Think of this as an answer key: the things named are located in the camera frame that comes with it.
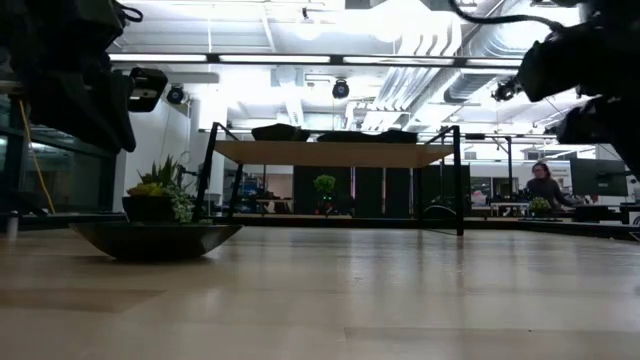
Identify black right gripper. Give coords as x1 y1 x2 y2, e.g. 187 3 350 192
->
517 34 594 104

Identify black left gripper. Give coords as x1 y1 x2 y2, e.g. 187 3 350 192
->
9 29 137 154

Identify black small square mini dish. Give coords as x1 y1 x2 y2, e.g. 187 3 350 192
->
378 129 419 144

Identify black wavy square mini plate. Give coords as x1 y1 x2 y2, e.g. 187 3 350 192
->
250 123 312 143

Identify glossy black leaf-shaped mini plate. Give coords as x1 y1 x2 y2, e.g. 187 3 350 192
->
68 222 245 262
316 130 381 144

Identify black ceiling lamp cluster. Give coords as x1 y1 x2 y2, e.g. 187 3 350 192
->
491 77 524 103

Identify potted succulents in black pot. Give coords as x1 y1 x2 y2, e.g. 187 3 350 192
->
121 154 197 225

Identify black computer monitor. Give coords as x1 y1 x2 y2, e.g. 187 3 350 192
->
569 157 630 198

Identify person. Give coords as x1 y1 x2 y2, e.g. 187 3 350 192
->
523 160 576 209

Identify small round green succulent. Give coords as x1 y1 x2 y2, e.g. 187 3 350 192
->
528 196 553 217

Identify black overhead light bar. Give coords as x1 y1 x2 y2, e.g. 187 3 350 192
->
109 52 524 70

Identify black room partition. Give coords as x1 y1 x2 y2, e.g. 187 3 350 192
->
292 166 471 217

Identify small green bonsai plant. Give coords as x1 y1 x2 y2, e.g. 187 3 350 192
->
313 173 338 214

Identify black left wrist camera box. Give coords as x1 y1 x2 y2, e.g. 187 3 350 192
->
128 67 170 114

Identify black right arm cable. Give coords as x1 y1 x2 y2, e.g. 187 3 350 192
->
447 0 569 31

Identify yellow cable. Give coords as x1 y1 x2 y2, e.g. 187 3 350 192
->
18 99 57 215

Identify black background rig frame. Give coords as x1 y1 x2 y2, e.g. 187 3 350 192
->
464 132 596 204

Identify small grey post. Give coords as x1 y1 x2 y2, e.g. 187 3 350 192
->
4 210 21 239

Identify wooden shelf with black frame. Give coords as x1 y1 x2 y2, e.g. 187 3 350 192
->
192 121 466 237

